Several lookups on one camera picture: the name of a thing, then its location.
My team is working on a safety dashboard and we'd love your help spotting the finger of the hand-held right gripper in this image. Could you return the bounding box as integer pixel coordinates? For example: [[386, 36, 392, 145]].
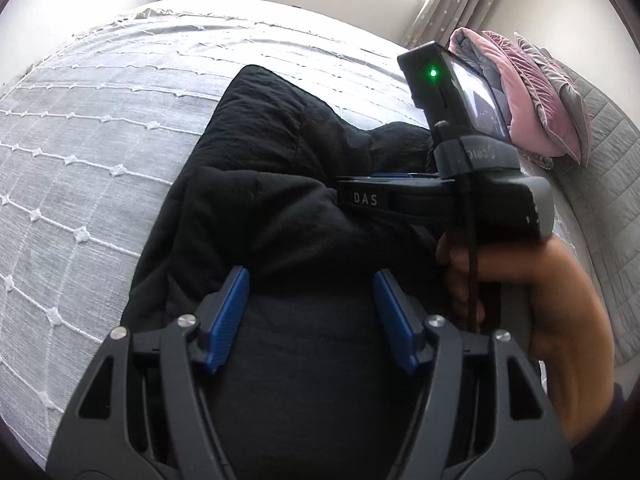
[[334, 172, 442, 217]]

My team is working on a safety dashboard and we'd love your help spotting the black jacket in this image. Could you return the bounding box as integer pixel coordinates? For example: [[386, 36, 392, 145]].
[[120, 64, 481, 480]]

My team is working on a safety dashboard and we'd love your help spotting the beige curtain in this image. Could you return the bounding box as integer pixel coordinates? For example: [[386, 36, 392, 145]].
[[405, 0, 506, 52]]

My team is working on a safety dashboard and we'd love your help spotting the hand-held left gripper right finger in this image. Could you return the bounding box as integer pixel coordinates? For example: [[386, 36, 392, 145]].
[[372, 268, 573, 480]]

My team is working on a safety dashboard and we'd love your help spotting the black cable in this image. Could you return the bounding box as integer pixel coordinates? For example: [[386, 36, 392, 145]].
[[434, 119, 482, 335]]

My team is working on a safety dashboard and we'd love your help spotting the grey quilted headboard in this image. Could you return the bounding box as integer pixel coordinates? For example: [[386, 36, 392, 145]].
[[550, 65, 640, 366]]

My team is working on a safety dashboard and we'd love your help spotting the person's right forearm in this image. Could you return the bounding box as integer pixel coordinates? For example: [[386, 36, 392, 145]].
[[530, 305, 632, 463]]

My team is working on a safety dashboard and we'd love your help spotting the grey velvet cushion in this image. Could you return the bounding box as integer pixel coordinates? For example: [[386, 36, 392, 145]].
[[514, 31, 593, 167]]

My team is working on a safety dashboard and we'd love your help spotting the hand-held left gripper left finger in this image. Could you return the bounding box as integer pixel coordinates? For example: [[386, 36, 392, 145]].
[[47, 266, 251, 480]]

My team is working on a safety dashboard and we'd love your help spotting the grey bedspread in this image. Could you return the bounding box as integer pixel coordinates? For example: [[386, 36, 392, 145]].
[[0, 0, 596, 461]]

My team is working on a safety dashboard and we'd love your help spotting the pink folded quilt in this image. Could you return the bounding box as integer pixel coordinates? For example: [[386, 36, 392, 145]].
[[448, 27, 576, 168]]

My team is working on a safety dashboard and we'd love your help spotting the person's right hand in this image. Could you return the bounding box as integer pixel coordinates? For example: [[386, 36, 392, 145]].
[[434, 235, 601, 361]]

